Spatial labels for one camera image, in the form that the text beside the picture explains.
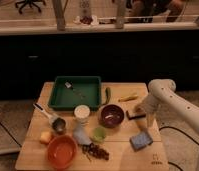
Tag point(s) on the office chair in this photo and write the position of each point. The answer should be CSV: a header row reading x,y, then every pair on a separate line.
x,y
21,4

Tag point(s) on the green plastic tray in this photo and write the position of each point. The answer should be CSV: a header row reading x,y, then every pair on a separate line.
x,y
71,91

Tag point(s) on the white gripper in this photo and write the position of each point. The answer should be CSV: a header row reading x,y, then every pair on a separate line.
x,y
148,106

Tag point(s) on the purple grapes toy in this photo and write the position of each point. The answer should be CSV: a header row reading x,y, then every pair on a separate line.
x,y
93,150

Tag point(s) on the grey blue cloth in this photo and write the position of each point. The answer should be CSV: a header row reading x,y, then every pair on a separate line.
x,y
80,135

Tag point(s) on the green plastic cup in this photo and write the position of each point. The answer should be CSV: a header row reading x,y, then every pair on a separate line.
x,y
99,134

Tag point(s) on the dark purple bowl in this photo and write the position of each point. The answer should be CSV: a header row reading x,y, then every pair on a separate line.
x,y
111,116

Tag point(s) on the wooden board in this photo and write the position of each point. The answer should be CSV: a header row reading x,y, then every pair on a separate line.
x,y
32,156

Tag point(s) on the white plastic cup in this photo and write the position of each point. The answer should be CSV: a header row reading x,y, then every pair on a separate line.
x,y
82,113

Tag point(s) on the yellow banana toy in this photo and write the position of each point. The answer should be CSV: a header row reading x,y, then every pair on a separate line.
x,y
128,98

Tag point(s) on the metal measuring cup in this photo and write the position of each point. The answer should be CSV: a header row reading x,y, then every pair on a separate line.
x,y
57,123

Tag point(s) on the yellow round toy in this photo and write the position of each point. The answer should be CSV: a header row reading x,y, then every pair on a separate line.
x,y
45,137

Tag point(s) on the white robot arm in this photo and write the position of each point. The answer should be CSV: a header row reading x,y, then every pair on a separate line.
x,y
163,90

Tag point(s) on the seated person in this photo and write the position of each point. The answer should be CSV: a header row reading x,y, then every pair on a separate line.
x,y
141,8

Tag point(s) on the black and tan eraser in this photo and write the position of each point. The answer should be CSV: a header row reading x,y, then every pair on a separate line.
x,y
134,117

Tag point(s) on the orange bowl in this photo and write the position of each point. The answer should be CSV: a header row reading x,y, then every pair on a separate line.
x,y
61,152

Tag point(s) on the green cucumber toy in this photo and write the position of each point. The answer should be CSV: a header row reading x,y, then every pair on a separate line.
x,y
108,95

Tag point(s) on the blue sponge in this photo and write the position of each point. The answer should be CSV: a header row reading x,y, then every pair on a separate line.
x,y
141,140

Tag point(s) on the fork in tray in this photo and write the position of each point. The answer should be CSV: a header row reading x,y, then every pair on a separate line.
x,y
70,86

